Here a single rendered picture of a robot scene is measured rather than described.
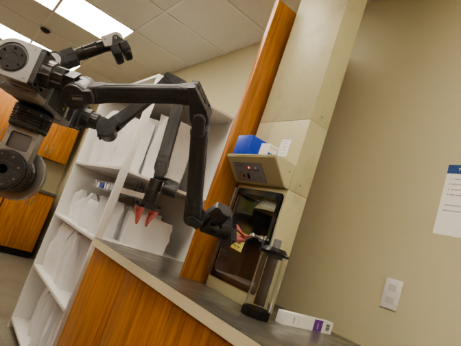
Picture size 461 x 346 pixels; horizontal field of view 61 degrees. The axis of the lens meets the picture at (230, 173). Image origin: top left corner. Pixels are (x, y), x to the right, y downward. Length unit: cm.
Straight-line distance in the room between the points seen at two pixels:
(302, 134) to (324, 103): 17
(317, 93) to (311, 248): 74
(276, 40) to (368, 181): 81
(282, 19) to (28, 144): 130
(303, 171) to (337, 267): 49
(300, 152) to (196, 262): 66
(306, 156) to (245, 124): 40
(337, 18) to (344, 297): 118
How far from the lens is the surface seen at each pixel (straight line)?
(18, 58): 135
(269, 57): 198
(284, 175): 150
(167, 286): 143
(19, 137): 158
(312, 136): 160
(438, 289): 160
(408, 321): 164
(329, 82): 170
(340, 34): 179
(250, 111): 186
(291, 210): 154
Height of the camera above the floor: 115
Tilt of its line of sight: 10 degrees up
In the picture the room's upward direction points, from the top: 19 degrees clockwise
